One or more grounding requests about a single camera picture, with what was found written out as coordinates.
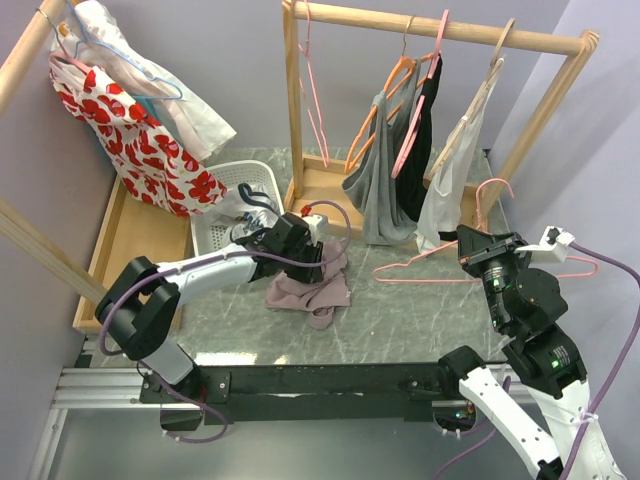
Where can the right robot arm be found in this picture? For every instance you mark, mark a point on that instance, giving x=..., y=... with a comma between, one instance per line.
x=525, y=304

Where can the grey tank top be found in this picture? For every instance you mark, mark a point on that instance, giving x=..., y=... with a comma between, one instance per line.
x=370, y=187

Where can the wooden clothes rack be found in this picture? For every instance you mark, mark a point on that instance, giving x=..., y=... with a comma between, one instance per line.
x=475, y=23
x=54, y=174

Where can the white plastic laundry basket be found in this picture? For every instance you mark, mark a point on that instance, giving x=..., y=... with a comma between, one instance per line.
x=206, y=233

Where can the black tank top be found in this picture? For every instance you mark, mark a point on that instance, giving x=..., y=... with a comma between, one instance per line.
x=410, y=189

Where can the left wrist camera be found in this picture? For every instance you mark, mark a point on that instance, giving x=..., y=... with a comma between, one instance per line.
x=316, y=223

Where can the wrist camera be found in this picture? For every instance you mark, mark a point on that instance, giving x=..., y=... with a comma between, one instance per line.
x=316, y=223
x=553, y=246

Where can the white navy tank top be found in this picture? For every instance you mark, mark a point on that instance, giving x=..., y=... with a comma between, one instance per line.
x=244, y=210

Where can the left wooden clothes rack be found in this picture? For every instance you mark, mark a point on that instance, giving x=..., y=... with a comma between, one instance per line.
x=54, y=174

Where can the right wooden clothes rack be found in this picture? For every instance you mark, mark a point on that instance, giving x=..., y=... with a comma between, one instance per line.
x=475, y=23

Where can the white pale pink garment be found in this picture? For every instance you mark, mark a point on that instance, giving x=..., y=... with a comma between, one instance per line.
x=94, y=37

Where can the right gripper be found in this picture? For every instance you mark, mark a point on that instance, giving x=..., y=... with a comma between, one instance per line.
x=475, y=245

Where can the red floral white garment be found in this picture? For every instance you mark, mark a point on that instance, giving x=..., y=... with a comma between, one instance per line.
x=152, y=165

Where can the white sheer tank top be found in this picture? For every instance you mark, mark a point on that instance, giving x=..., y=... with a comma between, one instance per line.
x=441, y=209

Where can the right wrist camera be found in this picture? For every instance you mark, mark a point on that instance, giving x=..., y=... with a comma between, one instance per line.
x=553, y=246

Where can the pink plastic hanger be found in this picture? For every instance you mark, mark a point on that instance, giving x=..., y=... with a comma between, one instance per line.
x=414, y=124

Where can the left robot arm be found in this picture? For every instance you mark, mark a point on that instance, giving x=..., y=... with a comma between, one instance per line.
x=138, y=310

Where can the mauve pink tank top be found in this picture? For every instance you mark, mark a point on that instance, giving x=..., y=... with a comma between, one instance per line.
x=318, y=300

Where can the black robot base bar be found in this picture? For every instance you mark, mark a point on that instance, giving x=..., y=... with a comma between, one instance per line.
x=407, y=391

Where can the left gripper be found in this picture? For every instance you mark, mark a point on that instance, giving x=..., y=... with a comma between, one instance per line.
x=310, y=274

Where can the thin pink wire hanger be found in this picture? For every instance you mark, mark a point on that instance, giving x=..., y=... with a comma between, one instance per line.
x=311, y=100

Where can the beige wooden hanger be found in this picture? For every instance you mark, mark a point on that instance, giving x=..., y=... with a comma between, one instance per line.
x=461, y=138

